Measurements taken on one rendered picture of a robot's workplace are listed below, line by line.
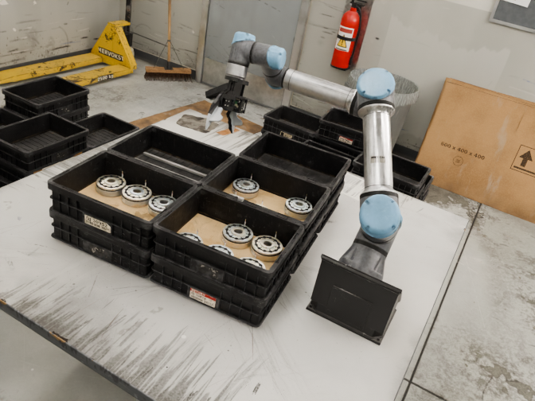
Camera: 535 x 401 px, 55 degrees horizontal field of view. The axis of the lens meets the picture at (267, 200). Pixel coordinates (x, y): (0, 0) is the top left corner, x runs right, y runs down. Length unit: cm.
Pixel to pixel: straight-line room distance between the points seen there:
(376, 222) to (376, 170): 16
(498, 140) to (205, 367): 333
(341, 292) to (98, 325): 73
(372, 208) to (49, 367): 154
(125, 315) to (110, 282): 15
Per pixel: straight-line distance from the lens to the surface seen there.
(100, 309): 166
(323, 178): 223
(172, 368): 151
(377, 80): 168
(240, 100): 186
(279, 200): 200
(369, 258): 164
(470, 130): 438
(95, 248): 181
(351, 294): 164
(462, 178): 442
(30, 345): 254
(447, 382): 275
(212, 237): 174
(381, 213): 153
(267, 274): 148
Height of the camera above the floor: 186
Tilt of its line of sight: 31 degrees down
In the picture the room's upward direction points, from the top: 11 degrees clockwise
